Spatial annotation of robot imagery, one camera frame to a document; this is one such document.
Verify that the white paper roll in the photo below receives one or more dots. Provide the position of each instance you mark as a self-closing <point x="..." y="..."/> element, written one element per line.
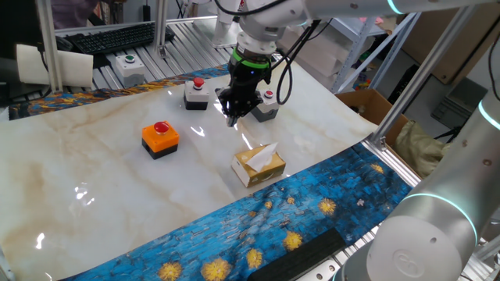
<point x="74" y="66"/>

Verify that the grey box flat red button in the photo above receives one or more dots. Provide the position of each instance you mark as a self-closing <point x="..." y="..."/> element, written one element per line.
<point x="270" y="110"/>

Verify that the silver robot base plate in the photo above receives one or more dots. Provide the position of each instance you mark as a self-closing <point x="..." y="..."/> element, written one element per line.
<point x="324" y="272"/>

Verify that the gold tissue box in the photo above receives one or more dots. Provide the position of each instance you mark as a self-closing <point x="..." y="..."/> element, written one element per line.
<point x="269" y="171"/>

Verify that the olive fabric bag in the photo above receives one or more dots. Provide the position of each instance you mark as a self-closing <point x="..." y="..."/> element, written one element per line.
<point x="418" y="148"/>

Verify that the marble pattern mat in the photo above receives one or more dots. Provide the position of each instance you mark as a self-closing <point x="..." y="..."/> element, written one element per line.
<point x="97" y="187"/>

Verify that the grey box red mushroom button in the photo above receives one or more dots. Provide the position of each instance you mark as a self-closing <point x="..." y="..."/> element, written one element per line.
<point x="196" y="95"/>

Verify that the grey equipment case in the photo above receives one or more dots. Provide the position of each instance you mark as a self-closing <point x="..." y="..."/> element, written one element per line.
<point x="457" y="101"/>

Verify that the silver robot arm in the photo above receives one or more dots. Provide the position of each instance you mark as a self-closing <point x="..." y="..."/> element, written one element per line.
<point x="429" y="234"/>

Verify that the black foam pad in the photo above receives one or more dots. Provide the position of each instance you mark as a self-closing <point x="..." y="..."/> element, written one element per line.
<point x="297" y="255"/>

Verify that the white tissue sheet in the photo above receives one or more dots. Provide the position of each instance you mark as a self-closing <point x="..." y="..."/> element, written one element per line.
<point x="259" y="158"/>

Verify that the blue starry night cloth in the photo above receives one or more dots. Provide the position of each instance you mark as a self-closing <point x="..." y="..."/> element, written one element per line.
<point x="312" y="203"/>

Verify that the brown cardboard panel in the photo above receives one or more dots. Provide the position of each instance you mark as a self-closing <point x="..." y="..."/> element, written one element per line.
<point x="468" y="47"/>

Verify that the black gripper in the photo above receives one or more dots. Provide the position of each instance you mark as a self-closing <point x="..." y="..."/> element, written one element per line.
<point x="248" y="84"/>

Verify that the white cardboard carton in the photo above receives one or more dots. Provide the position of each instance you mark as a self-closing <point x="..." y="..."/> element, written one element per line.
<point x="320" y="58"/>

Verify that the brown cardboard box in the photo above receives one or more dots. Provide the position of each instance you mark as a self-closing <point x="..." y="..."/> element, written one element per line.
<point x="371" y="105"/>

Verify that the grey box green button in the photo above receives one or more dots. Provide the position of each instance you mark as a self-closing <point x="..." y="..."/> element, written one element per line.
<point x="129" y="70"/>

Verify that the white metal shelf rack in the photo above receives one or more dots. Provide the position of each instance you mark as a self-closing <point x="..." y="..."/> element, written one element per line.
<point x="348" y="64"/>

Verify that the aluminium frame post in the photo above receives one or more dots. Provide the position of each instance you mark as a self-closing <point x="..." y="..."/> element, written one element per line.
<point x="50" y="47"/>
<point x="160" y="27"/>
<point x="406" y="99"/>

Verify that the black keyboard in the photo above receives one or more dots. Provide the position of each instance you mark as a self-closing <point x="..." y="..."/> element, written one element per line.
<point x="117" y="37"/>

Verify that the black computer monitor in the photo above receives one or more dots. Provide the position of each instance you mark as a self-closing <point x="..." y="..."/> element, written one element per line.
<point x="19" y="27"/>

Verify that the orange box red button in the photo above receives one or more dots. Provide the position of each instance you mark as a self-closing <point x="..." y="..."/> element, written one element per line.
<point x="160" y="142"/>

